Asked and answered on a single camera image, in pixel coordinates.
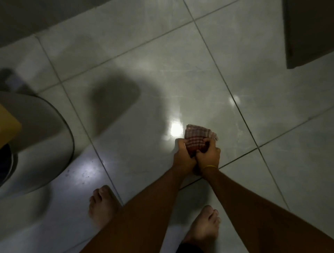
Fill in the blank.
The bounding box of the person's left hand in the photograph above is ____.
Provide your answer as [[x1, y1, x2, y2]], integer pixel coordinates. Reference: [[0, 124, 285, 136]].
[[172, 138, 197, 175]]

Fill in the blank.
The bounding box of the person's right hand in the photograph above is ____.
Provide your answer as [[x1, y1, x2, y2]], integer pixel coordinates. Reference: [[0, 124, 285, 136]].
[[193, 138, 221, 176]]

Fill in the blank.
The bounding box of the red checkered cloth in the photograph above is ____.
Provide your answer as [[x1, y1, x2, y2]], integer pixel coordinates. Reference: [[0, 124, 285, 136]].
[[184, 124, 218, 157]]

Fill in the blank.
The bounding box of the person's left forearm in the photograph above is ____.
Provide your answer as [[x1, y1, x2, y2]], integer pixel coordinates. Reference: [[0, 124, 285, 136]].
[[79, 167, 202, 253]]

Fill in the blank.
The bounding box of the person's right forearm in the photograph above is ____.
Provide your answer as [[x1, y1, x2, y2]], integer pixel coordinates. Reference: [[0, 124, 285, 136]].
[[201, 166, 334, 253]]

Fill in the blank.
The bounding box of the person's right foot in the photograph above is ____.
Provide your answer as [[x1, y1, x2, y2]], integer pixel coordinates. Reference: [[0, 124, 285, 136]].
[[180, 205, 222, 253]]

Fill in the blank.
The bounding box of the person's foot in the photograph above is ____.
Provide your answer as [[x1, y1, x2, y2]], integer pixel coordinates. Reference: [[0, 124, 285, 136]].
[[180, 205, 222, 253], [88, 185, 122, 230]]

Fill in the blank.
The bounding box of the person's left foot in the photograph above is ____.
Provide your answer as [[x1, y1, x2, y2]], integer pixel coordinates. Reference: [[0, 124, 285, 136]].
[[88, 185, 122, 230]]

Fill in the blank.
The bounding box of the round glass table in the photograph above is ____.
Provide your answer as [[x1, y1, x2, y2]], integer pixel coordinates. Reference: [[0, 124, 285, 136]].
[[0, 91, 75, 200]]

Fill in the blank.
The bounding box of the dark wooden cabinet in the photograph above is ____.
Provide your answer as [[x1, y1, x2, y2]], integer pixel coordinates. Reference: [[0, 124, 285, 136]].
[[282, 0, 334, 69]]

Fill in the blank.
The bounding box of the yellow box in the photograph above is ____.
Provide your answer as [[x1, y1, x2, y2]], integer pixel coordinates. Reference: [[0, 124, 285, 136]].
[[0, 104, 22, 149]]

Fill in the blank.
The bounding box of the dark round bin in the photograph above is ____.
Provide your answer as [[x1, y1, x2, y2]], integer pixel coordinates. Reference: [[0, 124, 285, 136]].
[[0, 143, 13, 187]]

